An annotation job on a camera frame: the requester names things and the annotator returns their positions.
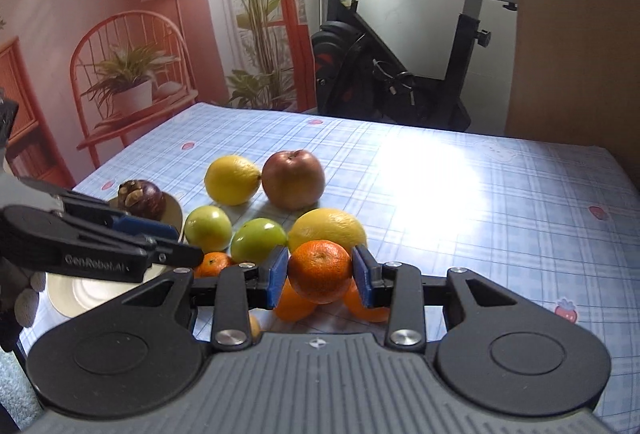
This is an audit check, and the dark purple mangosteen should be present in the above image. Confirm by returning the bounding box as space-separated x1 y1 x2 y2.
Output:
117 179 166 221

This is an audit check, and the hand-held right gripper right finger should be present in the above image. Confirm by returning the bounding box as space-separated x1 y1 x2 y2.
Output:
351 245 521 349

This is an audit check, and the black exercise bike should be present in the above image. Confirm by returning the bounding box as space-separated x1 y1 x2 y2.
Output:
295 0 518 132

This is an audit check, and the small yellow lemon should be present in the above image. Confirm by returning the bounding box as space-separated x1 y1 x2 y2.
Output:
204 155 263 206

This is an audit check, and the brown wooden panel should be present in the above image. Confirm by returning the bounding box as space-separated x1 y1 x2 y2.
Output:
502 0 640 195

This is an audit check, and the person's left hand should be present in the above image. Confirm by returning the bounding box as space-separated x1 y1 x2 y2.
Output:
0 258 47 332

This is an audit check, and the white fluffy cloth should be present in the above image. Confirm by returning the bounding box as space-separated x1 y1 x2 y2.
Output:
0 349 46 432

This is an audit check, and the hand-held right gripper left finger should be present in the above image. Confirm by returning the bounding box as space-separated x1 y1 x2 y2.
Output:
120 245 291 349

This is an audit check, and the orange mandarin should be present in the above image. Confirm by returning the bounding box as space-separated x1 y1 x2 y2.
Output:
192 252 236 278
274 279 318 321
342 281 391 322
289 240 354 305

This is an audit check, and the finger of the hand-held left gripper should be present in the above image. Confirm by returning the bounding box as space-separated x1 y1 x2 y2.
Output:
0 205 205 285
20 177 181 241

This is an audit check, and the red apple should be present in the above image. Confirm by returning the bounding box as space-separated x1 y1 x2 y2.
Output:
261 149 326 211

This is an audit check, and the cream round plate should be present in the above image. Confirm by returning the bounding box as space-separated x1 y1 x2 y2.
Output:
47 193 201 319

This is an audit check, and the large yellow lemon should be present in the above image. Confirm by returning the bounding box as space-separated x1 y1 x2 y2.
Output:
287 208 368 255

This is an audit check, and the green round fruit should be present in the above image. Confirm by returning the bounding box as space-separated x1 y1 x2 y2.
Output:
184 205 233 253
230 218 289 265

